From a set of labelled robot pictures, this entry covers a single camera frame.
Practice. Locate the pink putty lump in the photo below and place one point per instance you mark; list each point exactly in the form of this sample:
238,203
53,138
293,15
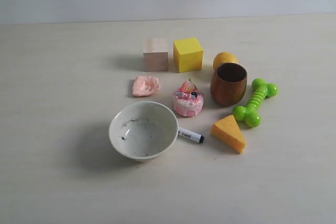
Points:
144,86

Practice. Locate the pink toy cake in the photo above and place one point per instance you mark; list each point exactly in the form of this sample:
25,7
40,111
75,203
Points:
188,100

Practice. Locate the white black marker pen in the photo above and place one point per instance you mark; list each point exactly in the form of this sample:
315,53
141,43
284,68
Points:
198,138

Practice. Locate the white ceramic bowl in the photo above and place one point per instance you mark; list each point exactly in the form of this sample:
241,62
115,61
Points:
144,130

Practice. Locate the yellow cube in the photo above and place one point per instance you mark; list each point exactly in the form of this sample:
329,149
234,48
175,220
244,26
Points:
188,54

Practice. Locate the natural wooden cube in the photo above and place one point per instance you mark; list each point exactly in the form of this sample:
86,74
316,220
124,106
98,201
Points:
155,54

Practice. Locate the brown wooden cup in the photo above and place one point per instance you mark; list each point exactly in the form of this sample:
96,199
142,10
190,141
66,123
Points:
229,83

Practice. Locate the orange cheese wedge sponge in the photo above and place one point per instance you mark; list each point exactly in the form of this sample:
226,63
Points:
228,131

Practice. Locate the yellow lemon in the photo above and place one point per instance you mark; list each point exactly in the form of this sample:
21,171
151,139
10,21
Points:
224,57

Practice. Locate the green bone toy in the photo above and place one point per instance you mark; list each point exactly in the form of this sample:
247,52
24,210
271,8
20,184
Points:
249,113

